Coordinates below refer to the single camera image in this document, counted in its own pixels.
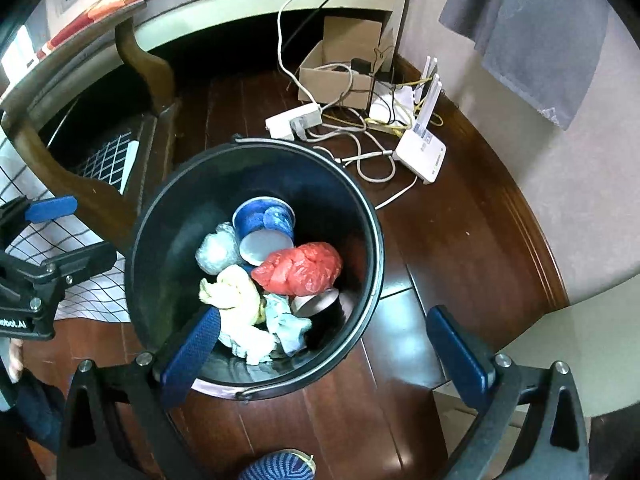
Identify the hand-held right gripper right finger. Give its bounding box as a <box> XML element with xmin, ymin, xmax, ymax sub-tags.
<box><xmin>424</xmin><ymin>305</ymin><xmax>592</xmax><ymax>480</ymax></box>

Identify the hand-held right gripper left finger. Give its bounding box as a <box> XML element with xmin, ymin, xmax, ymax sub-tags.
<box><xmin>57</xmin><ymin>306</ymin><xmax>222</xmax><ymax>480</ymax></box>

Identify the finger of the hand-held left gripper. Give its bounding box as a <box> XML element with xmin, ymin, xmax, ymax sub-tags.
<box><xmin>0</xmin><ymin>241</ymin><xmax>118</xmax><ymax>292</ymax></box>
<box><xmin>0</xmin><ymin>196</ymin><xmax>79</xmax><ymax>233</ymax></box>

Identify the yellow plastic bag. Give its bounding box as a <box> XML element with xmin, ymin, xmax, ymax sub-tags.
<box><xmin>199</xmin><ymin>265</ymin><xmax>266</xmax><ymax>326</ymax></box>

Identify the clear plastic bag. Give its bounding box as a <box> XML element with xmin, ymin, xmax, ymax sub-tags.
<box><xmin>195</xmin><ymin>222</ymin><xmax>243</xmax><ymax>276</ymax></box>

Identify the black trash bin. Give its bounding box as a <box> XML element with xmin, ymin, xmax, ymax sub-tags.
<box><xmin>124</xmin><ymin>135</ymin><xmax>386</xmax><ymax>401</ymax></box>

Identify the red paper cup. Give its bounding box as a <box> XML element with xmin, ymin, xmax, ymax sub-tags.
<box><xmin>290</xmin><ymin>287</ymin><xmax>356</xmax><ymax>318</ymax></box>

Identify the red plastic bag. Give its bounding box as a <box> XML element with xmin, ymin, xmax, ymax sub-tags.
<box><xmin>250</xmin><ymin>242</ymin><xmax>345</xmax><ymax>297</ymax></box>

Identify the small blue paper cup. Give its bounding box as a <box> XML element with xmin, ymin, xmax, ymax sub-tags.
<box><xmin>231</xmin><ymin>194</ymin><xmax>297</xmax><ymax>267</ymax></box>

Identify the person's left hand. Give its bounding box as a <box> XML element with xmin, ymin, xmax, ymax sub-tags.
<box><xmin>6</xmin><ymin>337</ymin><xmax>27</xmax><ymax>382</ymax></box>

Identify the checkered white tablecloth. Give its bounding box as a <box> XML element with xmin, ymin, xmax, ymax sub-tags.
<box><xmin>0</xmin><ymin>125</ymin><xmax>141</xmax><ymax>321</ymax></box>

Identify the blue knitted shoe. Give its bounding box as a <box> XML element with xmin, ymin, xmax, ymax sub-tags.
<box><xmin>237</xmin><ymin>450</ymin><xmax>316</xmax><ymax>480</ymax></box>

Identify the brown wooden table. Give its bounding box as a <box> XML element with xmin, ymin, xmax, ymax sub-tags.
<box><xmin>0</xmin><ymin>15</ymin><xmax>181</xmax><ymax>256</ymax></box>

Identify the white router with antennas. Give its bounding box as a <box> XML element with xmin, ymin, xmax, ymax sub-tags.
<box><xmin>392</xmin><ymin>57</ymin><xmax>448</xmax><ymax>184</ymax></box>

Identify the white power strip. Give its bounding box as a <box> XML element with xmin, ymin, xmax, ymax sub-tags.
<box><xmin>265</xmin><ymin>102</ymin><xmax>323</xmax><ymax>140</ymax></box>

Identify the white modem box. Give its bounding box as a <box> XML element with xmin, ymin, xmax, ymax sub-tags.
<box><xmin>369</xmin><ymin>84</ymin><xmax>416</xmax><ymax>126</ymax></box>

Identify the cardboard box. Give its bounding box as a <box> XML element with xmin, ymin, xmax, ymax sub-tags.
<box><xmin>298</xmin><ymin>16</ymin><xmax>396</xmax><ymax>110</ymax></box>

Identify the grey curtain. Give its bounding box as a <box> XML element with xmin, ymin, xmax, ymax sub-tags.
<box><xmin>439</xmin><ymin>0</ymin><xmax>613</xmax><ymax>131</ymax></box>

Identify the white coiled cable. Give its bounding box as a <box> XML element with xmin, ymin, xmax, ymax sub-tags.
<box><xmin>300</xmin><ymin>125</ymin><xmax>418</xmax><ymax>211</ymax></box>

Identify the long white cable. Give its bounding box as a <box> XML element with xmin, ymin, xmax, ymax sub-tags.
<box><xmin>276</xmin><ymin>0</ymin><xmax>361</xmax><ymax>106</ymax></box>

